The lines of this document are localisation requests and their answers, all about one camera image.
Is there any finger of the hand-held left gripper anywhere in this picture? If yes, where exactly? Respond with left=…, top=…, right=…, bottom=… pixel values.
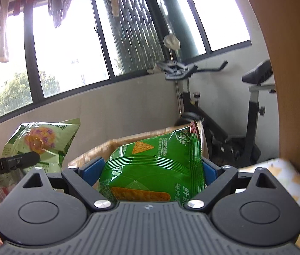
left=0, top=151, right=40, bottom=171

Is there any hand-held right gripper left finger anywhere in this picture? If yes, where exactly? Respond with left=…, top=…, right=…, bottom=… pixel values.
left=21, top=157, right=115, bottom=211

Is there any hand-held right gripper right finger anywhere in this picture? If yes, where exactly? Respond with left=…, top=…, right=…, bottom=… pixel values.
left=186, top=159, right=279, bottom=213

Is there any taped cardboard box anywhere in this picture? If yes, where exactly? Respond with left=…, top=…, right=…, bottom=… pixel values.
left=69, top=123, right=209, bottom=192

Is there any light green snack bag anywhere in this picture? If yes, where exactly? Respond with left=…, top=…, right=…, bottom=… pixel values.
left=1, top=118, right=81, bottom=192

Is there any dark green chip bag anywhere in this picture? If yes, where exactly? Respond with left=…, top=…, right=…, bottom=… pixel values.
left=98, top=121, right=207, bottom=204

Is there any black exercise bike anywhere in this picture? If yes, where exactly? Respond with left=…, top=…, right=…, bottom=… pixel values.
left=157, top=60, right=276, bottom=166

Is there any white rag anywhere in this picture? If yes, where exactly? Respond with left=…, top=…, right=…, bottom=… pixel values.
left=147, top=64, right=163, bottom=75

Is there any hanging clear plastic bag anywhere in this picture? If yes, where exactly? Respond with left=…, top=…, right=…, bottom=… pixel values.
left=163, top=34, right=180, bottom=51

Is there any wooden cabinet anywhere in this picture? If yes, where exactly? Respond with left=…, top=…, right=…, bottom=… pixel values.
left=236, top=0, right=300, bottom=189

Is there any grey patterned hanging garment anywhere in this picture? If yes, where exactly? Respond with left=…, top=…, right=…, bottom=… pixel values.
left=47, top=0, right=91, bottom=28

